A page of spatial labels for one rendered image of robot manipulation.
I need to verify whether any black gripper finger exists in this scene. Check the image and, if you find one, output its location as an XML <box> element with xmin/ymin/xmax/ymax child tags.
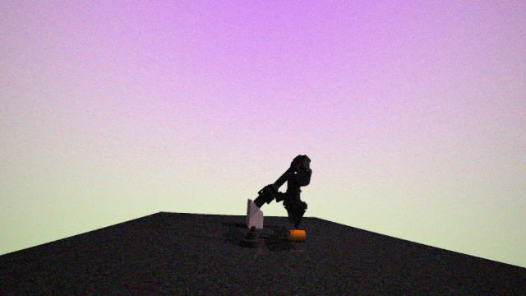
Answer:
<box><xmin>290</xmin><ymin>209</ymin><xmax>306</xmax><ymax>228</ymax></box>
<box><xmin>284</xmin><ymin>206</ymin><xmax>293</xmax><ymax>224</ymax></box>

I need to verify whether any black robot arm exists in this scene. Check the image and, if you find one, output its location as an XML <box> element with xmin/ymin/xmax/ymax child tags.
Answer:
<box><xmin>253</xmin><ymin>155</ymin><xmax>312</xmax><ymax>209</ymax></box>

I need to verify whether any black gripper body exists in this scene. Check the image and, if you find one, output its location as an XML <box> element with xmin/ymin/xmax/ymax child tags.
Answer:
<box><xmin>283</xmin><ymin>187</ymin><xmax>307</xmax><ymax>210</ymax></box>

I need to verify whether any orange knob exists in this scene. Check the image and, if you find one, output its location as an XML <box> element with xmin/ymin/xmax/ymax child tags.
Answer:
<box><xmin>288</xmin><ymin>229</ymin><xmax>306</xmax><ymax>241</ymax></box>

